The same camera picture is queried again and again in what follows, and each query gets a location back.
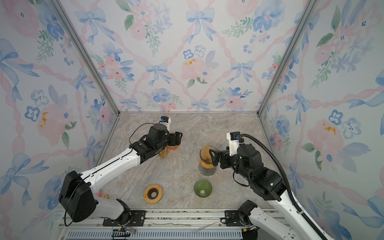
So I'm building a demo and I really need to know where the orange glass carafe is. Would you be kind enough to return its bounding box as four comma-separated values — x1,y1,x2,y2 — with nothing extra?
167,146,179,151

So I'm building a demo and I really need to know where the orange coffee filter holder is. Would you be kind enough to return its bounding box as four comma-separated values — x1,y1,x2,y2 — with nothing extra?
158,148,168,159

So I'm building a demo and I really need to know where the grey glass carafe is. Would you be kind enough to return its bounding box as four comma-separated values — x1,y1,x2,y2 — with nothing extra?
199,165,216,176

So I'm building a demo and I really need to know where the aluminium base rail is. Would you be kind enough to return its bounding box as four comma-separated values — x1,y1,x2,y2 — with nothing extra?
56,207,316,240

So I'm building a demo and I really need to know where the green glass dripper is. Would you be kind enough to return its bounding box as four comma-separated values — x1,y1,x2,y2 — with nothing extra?
194,179,213,198

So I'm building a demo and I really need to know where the aluminium corner post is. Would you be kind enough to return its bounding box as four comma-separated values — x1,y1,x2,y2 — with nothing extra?
48,0,120,116
258,0,318,117

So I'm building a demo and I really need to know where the wooden ring dripper base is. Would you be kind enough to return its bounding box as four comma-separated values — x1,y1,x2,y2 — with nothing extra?
200,160,215,169

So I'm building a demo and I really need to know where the grey glass dripper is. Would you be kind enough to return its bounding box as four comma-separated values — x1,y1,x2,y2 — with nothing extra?
199,145,220,167

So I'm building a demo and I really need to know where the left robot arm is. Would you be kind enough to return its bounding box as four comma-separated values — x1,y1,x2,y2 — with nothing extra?
59,123,183,226

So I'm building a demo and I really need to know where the pink toy on block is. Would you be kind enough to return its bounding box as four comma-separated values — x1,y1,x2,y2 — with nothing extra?
95,191,109,199

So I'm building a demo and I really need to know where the right aluminium corner post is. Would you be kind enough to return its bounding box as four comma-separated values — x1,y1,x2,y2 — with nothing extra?
258,0,318,117

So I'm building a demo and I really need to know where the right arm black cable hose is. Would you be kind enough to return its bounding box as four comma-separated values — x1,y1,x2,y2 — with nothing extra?
239,133,329,240

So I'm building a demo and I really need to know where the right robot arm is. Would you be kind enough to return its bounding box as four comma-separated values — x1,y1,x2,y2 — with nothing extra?
209,144,331,240

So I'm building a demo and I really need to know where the left aluminium corner post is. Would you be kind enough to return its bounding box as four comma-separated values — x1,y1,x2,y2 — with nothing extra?
48,0,120,116

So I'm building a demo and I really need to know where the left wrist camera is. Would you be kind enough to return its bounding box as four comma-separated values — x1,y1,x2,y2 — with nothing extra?
159,116,171,132

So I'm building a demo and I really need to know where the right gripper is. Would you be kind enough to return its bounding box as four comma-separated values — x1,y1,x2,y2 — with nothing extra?
210,145,254,184

